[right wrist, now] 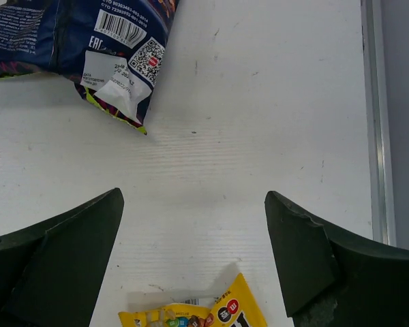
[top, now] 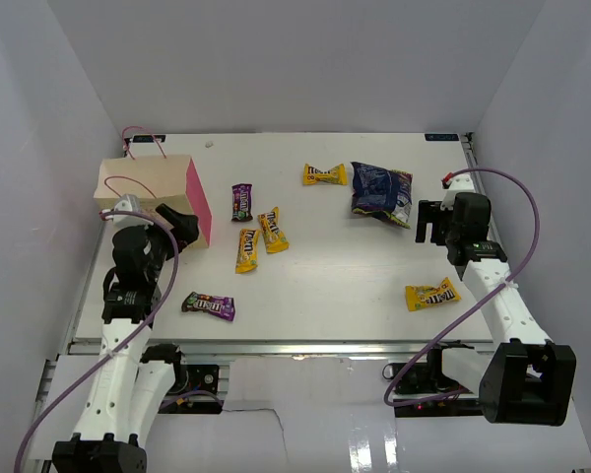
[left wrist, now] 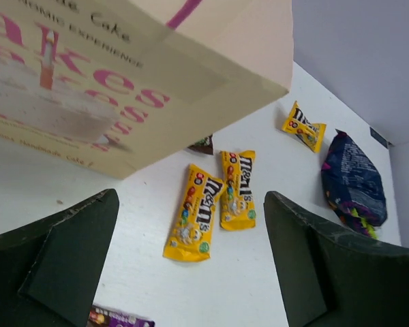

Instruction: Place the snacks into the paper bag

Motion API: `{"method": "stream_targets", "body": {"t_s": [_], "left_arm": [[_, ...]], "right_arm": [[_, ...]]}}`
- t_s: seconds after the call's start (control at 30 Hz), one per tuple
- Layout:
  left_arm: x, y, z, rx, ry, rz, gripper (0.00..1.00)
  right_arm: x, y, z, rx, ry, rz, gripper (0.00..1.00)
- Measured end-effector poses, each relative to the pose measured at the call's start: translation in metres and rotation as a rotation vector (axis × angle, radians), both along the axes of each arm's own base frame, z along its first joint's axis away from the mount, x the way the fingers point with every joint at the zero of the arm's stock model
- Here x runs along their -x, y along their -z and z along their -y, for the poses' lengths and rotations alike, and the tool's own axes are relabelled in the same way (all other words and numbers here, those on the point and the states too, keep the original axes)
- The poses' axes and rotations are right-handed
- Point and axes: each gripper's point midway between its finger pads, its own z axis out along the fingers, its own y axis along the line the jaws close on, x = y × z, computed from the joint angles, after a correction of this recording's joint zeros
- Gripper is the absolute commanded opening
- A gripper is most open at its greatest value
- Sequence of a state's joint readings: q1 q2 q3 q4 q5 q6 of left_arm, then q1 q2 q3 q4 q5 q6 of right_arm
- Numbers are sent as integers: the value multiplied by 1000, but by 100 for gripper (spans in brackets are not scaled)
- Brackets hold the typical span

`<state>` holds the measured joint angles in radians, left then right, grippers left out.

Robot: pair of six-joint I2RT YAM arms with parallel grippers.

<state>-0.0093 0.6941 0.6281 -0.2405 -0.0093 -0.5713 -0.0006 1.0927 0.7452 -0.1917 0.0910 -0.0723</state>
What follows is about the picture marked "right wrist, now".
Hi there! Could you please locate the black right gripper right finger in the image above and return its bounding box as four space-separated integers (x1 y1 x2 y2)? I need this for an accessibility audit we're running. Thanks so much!
264 191 409 326

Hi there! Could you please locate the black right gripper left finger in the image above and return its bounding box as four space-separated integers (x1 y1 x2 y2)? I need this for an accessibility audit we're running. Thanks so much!
0 188 124 327

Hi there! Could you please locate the yellow M&M packet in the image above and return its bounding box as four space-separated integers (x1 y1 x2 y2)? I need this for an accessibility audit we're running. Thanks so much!
119 273 268 327

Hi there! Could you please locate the large dark blue snack bag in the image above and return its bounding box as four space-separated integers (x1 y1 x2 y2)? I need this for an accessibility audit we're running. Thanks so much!
0 0 178 131

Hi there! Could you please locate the aluminium table edge rail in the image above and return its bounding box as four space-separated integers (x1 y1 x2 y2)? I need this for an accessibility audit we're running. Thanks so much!
361 0 397 247

